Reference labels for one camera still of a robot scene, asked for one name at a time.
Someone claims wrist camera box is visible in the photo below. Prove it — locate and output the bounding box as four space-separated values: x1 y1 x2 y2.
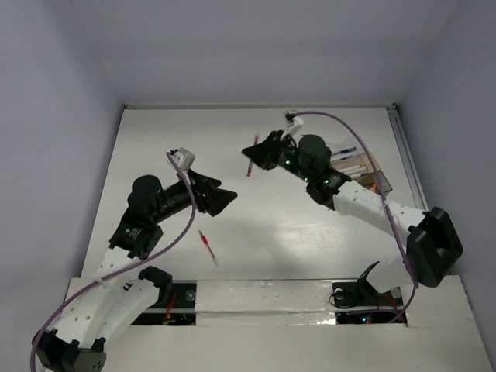
166 147 195 173
281 111 304 139

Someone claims red gel pen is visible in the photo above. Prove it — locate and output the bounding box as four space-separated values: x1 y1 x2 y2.
246 135 260 178

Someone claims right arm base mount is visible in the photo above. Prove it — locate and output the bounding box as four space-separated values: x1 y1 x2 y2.
328 261 408 325

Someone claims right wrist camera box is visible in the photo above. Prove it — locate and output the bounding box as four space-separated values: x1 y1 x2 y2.
281 111 304 139

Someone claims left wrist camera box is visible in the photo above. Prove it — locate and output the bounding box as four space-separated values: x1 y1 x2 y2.
166 147 195 173

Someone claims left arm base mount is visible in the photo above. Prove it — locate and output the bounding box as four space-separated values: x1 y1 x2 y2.
132 281 197 326

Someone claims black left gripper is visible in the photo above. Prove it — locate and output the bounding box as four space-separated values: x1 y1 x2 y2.
152 167 236 223

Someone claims red capped white marker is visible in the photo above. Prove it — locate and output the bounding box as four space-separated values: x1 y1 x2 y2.
341 165 367 174

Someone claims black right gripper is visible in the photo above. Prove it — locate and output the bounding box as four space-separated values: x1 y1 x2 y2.
243 129 314 183

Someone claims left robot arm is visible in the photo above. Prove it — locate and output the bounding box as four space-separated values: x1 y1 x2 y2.
30 170 237 371

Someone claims blue ballpoint pen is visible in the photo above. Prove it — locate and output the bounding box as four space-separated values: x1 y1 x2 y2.
332 146 356 157

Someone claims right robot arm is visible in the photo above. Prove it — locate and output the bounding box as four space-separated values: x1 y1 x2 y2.
242 130 463 304

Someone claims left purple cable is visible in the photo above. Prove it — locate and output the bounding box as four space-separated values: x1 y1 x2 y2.
29 150 197 371

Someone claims clear compartment organizer box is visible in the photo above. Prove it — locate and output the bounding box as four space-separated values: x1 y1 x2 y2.
325 137 393 195

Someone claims red ballpoint pen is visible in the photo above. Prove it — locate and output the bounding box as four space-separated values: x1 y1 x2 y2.
198 230 219 266

